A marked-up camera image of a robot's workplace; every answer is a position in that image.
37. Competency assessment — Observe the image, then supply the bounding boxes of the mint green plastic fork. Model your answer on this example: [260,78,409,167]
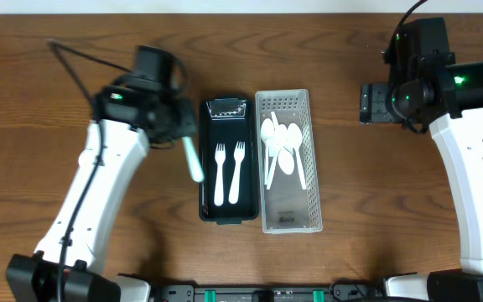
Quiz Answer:
[182,136,205,183]

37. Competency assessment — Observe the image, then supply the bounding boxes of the black plastic basket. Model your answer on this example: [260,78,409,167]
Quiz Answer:
[199,95,259,225]

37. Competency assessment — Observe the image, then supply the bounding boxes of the white plastic fork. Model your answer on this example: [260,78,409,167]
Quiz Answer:
[214,143,226,206]
[228,141,246,205]

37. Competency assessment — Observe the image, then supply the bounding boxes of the white plastic spoon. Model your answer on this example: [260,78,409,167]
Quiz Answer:
[271,112,294,175]
[260,118,274,185]
[267,124,287,190]
[288,123,307,190]

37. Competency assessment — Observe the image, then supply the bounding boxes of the clear plastic basket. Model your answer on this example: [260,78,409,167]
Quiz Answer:
[255,89,323,234]

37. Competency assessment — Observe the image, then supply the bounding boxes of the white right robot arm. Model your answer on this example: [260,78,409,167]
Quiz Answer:
[360,18,483,301]

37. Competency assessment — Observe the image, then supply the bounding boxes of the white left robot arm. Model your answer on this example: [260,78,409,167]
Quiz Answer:
[6,45,204,301]

